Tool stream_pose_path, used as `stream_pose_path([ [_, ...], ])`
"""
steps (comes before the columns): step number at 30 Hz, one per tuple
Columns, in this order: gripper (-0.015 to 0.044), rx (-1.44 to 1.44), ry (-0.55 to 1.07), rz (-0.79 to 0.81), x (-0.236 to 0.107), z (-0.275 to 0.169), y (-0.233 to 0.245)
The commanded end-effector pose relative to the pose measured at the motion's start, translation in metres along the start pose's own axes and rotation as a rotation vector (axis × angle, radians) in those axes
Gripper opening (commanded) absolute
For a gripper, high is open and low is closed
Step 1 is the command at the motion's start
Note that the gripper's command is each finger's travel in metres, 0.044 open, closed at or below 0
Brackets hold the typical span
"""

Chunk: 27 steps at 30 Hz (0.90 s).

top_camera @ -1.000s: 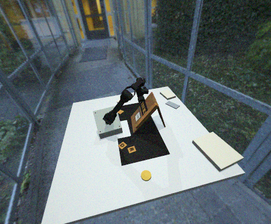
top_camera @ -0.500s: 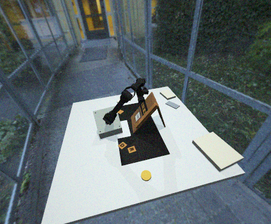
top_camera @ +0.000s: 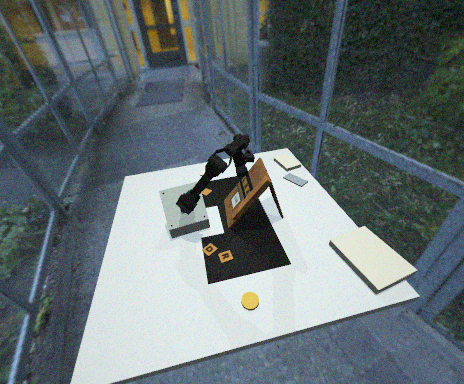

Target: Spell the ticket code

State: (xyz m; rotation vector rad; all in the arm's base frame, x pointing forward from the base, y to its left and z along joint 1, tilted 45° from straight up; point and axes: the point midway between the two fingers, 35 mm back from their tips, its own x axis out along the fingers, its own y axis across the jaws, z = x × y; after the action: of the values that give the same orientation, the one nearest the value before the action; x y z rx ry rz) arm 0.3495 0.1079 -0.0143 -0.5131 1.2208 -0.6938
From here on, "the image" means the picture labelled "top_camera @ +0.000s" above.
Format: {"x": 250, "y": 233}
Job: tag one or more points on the tan wooden board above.
{"x": 258, "y": 180}

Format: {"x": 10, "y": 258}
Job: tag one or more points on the white paper ticket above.
{"x": 235, "y": 199}

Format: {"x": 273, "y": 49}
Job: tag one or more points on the yellow flat disc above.
{"x": 250, "y": 301}

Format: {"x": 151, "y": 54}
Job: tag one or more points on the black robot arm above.
{"x": 215, "y": 166}

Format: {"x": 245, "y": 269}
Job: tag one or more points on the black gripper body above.
{"x": 239, "y": 163}

